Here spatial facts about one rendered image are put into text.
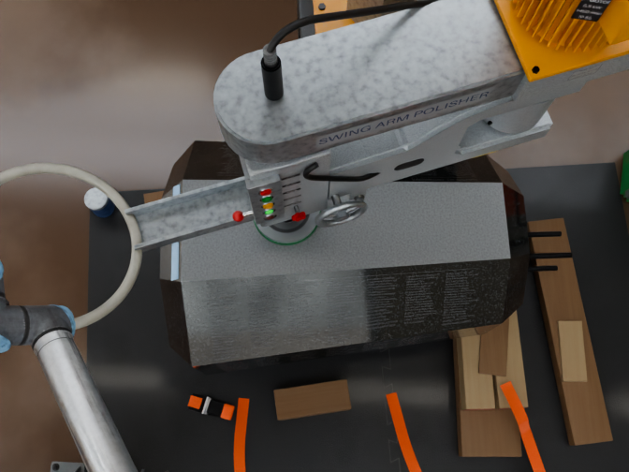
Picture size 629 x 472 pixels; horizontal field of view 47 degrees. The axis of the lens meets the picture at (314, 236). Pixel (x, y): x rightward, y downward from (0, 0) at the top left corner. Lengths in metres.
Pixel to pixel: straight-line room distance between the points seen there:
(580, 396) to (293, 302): 1.38
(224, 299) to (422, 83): 1.10
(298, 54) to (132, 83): 2.08
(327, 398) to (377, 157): 1.38
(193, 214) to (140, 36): 1.73
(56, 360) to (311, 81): 0.82
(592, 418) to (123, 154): 2.33
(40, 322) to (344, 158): 0.82
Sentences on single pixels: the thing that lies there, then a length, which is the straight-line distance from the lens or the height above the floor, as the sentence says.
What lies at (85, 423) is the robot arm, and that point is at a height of 1.58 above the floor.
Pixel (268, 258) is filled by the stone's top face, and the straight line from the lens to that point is 2.32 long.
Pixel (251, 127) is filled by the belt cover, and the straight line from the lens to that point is 1.52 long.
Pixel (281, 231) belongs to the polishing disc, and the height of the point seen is 0.91.
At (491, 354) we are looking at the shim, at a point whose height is 0.21.
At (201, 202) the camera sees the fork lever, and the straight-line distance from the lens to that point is 2.13.
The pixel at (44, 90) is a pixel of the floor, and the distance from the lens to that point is 3.70.
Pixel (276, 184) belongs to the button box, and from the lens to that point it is 1.68.
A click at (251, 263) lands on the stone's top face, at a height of 0.85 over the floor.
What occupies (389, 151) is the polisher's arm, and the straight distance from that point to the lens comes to 1.84.
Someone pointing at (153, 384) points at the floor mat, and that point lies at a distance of 3.16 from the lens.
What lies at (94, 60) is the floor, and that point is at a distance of 3.71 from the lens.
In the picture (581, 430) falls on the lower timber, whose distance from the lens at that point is 3.21.
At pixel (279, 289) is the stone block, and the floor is 0.81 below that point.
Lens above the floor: 3.10
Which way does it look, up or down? 74 degrees down
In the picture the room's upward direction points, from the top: 1 degrees clockwise
